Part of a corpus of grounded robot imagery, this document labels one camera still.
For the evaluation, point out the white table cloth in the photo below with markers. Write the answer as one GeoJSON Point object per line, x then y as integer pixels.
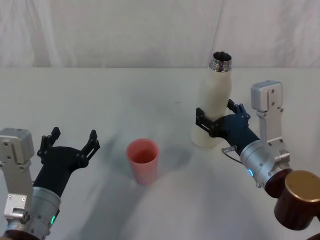
{"type": "Point", "coordinates": [100, 100]}

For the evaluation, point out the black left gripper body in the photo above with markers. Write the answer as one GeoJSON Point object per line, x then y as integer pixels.
{"type": "Point", "coordinates": [57, 165]}

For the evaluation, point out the pink cup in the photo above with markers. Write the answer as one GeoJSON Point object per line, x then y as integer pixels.
{"type": "Point", "coordinates": [145, 170]}

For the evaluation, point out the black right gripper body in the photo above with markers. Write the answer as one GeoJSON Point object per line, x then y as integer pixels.
{"type": "Point", "coordinates": [237, 130]}

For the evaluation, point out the cream vacuum bottle steel neck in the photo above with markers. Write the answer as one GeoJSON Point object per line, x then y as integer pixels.
{"type": "Point", "coordinates": [217, 87]}

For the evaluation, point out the wrinkled white curtain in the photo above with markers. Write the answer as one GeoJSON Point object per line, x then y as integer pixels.
{"type": "Point", "coordinates": [125, 32]}

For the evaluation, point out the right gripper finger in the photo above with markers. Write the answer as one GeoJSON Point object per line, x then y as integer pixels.
{"type": "Point", "coordinates": [206, 122]}
{"type": "Point", "coordinates": [238, 110]}

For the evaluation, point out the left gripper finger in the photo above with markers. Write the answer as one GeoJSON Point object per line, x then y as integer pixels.
{"type": "Point", "coordinates": [91, 147]}
{"type": "Point", "coordinates": [47, 141]}

